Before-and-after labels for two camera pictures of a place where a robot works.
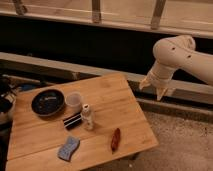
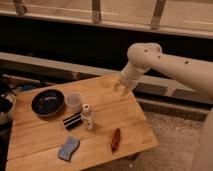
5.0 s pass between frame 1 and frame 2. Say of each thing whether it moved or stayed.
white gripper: moved
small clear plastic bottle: stayed
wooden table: stayed
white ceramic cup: stayed
